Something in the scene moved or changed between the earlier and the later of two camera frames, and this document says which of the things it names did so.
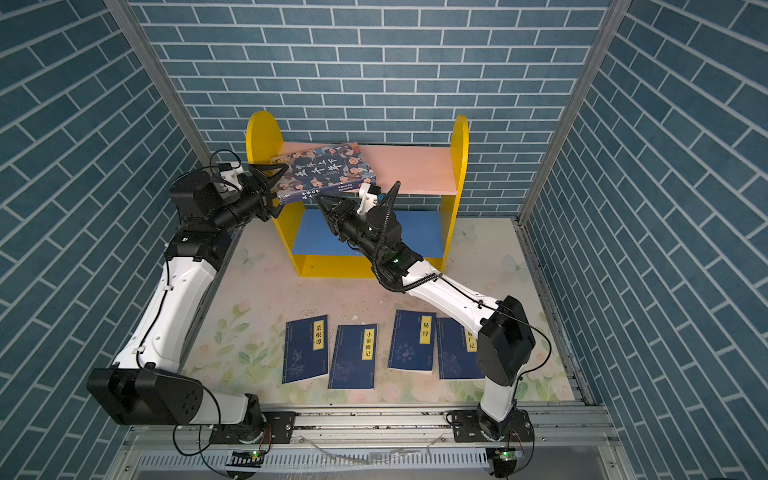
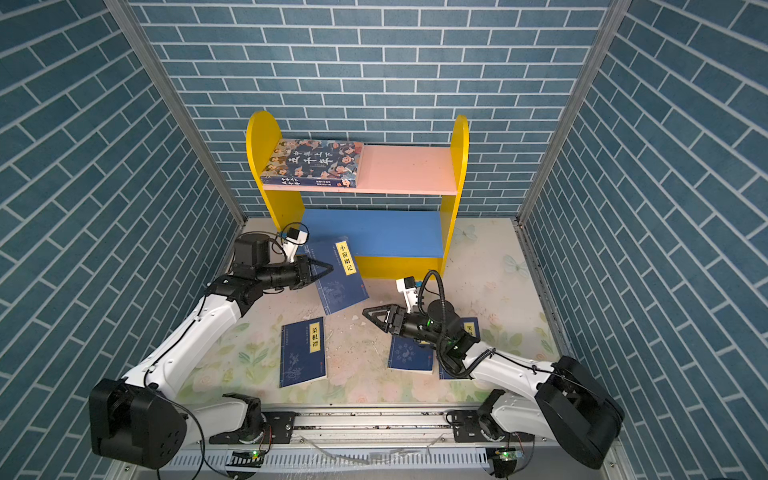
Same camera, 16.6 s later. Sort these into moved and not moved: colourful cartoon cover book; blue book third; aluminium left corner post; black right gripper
Moved: colourful cartoon cover book; black right gripper
Not moved: blue book third; aluminium left corner post
